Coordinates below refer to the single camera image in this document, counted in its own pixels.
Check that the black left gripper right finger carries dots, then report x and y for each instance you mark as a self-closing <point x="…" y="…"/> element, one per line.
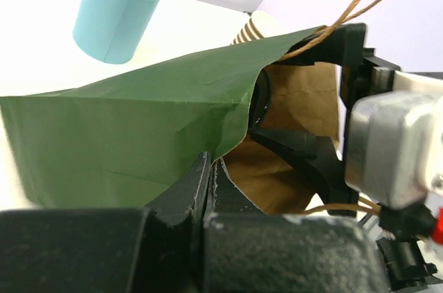
<point x="246" y="250"/>

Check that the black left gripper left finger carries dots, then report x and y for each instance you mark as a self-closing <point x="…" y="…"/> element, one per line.
<point x="153" y="248"/>

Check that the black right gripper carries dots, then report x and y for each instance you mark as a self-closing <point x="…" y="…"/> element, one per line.
<point x="362" y="74"/>

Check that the light blue cylindrical container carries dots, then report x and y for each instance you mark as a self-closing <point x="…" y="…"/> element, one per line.
<point x="110" y="30"/>

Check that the brown paper bag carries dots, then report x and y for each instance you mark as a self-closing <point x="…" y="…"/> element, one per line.
<point x="125" y="140"/>

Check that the stack of brown paper cups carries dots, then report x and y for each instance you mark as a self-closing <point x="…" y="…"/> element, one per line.
<point x="260" y="25"/>

